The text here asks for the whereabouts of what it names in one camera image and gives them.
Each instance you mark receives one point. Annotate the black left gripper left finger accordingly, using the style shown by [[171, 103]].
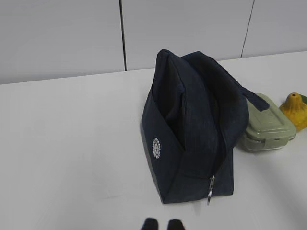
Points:
[[150, 224]]

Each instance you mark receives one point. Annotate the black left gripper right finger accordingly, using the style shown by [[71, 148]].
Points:
[[175, 224]]

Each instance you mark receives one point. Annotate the dark navy fabric lunch bag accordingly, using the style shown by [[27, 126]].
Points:
[[194, 116]]

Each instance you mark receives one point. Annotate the green lidded glass food container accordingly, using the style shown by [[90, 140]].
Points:
[[268, 129]]

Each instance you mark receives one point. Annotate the yellow pear-shaped gourd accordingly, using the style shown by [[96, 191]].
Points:
[[295, 110]]

